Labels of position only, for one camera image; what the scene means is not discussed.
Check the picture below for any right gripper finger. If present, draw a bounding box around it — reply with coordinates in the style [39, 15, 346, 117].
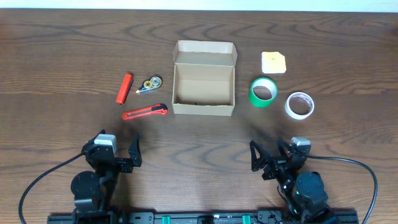
[277, 139, 292, 157]
[249, 140, 271, 172]

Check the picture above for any white tape roll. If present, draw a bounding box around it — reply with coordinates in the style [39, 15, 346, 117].
[284, 91, 315, 120]

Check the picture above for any red utility knife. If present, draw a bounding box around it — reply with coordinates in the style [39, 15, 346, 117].
[122, 103, 168, 121]

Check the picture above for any red stapler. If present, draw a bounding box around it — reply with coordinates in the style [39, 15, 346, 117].
[116, 73, 133, 105]

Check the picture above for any green tape roll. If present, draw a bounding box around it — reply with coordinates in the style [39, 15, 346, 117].
[249, 77, 279, 108]

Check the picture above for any correction tape dispenser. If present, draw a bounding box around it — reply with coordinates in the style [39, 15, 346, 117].
[136, 75, 163, 93]

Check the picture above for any yellow sticky note pad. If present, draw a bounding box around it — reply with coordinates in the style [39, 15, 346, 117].
[261, 52, 286, 74]

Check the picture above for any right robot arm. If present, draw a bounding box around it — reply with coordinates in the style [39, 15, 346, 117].
[249, 137, 341, 223]

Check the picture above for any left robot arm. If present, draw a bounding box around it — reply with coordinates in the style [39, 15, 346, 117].
[71, 130, 142, 223]

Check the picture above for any open brown cardboard box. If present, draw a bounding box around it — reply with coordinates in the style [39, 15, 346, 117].
[172, 40, 238, 116]

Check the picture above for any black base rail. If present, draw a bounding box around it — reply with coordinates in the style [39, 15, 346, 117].
[46, 210, 360, 224]

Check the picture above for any left black cable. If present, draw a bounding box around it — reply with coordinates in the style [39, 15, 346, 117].
[18, 152, 85, 224]

